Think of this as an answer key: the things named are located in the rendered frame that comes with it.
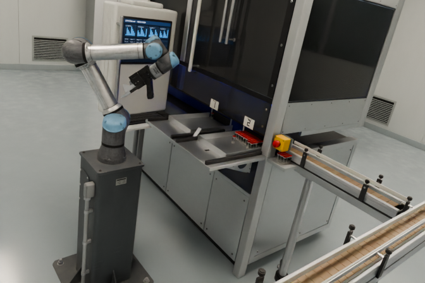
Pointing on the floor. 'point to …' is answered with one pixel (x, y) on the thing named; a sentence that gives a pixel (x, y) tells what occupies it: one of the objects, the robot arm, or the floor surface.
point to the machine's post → (277, 110)
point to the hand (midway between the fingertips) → (125, 96)
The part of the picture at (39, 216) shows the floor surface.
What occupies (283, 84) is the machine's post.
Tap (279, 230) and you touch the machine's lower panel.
